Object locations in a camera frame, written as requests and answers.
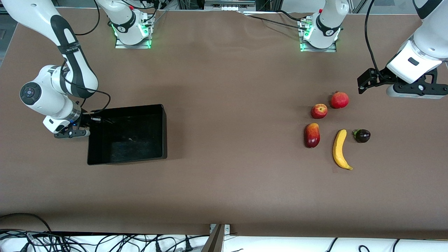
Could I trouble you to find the red pomegranate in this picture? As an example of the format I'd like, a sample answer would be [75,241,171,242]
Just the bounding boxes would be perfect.
[330,91,350,109]

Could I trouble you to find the red mango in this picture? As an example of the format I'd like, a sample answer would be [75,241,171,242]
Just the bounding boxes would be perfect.
[304,123,321,148]

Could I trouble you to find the black arcing cable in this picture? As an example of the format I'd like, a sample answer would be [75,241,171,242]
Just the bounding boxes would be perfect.
[0,213,53,233]

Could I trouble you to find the red yellow apple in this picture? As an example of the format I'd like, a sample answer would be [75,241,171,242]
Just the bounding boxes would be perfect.
[311,104,328,119]

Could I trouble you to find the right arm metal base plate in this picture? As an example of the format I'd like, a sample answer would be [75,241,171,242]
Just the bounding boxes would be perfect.
[115,10,154,49]

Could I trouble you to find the dark purple mangosteen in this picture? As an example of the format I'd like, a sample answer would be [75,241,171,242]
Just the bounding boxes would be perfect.
[352,129,371,143]

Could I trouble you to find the black looping cable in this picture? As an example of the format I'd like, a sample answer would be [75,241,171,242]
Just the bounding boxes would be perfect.
[75,0,100,36]

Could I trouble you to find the black table cable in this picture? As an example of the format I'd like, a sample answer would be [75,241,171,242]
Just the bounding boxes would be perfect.
[249,15,308,32]
[278,10,306,22]

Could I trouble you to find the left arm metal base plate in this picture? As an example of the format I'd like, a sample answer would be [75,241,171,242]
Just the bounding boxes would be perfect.
[299,16,337,53]

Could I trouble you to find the black plastic tray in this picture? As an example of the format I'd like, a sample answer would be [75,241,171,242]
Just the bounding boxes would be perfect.
[86,104,168,166]

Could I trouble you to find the tangled black cables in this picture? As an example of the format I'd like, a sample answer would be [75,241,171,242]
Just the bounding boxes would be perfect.
[0,229,210,252]

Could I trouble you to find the diagonal metal bar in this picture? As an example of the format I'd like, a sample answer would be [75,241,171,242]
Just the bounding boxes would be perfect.
[201,224,225,252]

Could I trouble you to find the yellow banana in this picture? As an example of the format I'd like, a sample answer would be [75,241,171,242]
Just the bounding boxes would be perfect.
[332,129,353,171]

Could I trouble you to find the white power strip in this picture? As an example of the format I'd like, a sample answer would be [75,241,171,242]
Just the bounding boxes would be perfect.
[205,0,256,11]

